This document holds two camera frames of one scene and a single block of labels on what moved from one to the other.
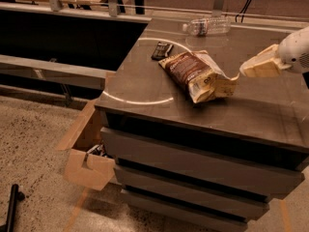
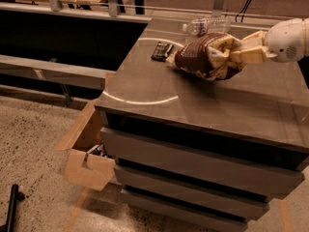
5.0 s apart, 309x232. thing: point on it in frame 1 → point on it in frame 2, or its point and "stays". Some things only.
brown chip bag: (200, 74) → (209, 56)
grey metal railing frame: (56, 73) stays
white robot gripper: (295, 53) → (284, 41)
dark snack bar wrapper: (161, 51) stays
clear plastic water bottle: (208, 25) stays
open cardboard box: (87, 162) stays
